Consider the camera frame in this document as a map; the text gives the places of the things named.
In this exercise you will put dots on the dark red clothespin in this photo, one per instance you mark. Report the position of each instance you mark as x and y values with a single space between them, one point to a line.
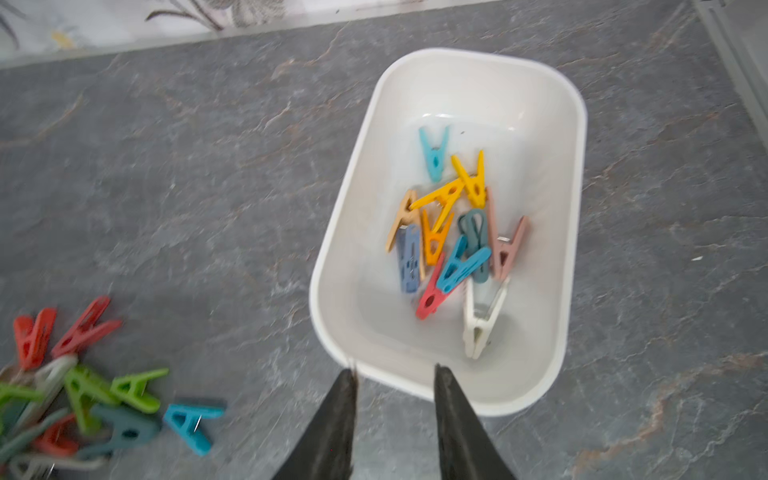
87 330

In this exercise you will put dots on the cyan clothespin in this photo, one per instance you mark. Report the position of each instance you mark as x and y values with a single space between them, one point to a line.
455 270
185 420

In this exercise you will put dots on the beige clothespin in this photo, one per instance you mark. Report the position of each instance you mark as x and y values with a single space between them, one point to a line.
48 380

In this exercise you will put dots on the white clothespin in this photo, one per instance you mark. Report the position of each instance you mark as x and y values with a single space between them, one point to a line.
478 327
28 466

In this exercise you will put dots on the tan clothespin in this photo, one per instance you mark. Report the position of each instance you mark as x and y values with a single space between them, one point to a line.
404 216

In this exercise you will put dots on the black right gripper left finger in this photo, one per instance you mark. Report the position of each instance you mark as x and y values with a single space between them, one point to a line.
324 450

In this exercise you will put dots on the blue grey clothespin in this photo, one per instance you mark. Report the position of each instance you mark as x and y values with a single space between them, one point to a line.
408 244

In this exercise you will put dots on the yellow clothespin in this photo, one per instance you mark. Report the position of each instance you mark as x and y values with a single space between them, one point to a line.
475 185
446 196

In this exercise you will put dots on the turquoise clothespin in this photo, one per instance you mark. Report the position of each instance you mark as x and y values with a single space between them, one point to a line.
434 155

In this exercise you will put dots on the lime green clothespin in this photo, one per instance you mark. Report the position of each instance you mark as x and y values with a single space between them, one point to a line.
131 390
85 388
15 398

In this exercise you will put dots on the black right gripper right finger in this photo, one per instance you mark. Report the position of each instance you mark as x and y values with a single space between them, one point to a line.
465 449

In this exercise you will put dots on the cyan clothespin by pile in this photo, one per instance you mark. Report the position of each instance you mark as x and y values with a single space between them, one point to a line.
185 420

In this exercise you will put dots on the pink red clothespin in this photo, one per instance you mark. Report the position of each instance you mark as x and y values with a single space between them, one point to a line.
433 296

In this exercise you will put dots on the orange clothespin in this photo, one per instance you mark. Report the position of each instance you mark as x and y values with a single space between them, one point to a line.
434 236

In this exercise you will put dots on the mint green clothespin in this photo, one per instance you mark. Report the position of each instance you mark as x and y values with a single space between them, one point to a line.
22 440

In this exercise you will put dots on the red clothespin under pile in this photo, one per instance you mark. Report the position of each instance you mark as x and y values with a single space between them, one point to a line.
55 440

